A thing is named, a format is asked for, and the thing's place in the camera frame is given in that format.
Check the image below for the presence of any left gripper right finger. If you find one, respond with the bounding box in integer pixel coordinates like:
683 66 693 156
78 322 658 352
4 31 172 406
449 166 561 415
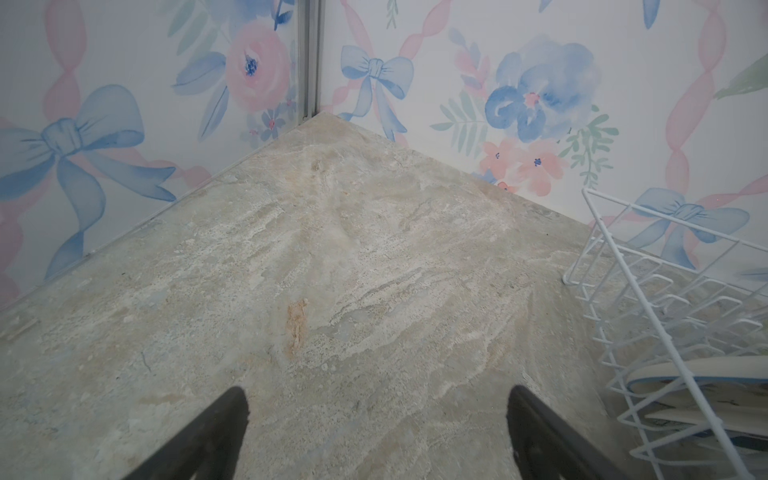
506 385 627 480

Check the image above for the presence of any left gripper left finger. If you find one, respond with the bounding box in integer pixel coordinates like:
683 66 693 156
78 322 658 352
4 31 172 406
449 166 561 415
126 386 249 479

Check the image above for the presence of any white wire dish rack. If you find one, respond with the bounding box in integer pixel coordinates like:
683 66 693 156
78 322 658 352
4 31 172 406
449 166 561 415
562 188 767 479

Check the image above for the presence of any white plate black flower outline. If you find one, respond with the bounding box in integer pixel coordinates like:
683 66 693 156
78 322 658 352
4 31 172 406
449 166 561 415
641 405 768 439

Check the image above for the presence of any plate with fruit pattern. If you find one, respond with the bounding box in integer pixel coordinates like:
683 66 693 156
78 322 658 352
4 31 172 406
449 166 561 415
626 355 767 393

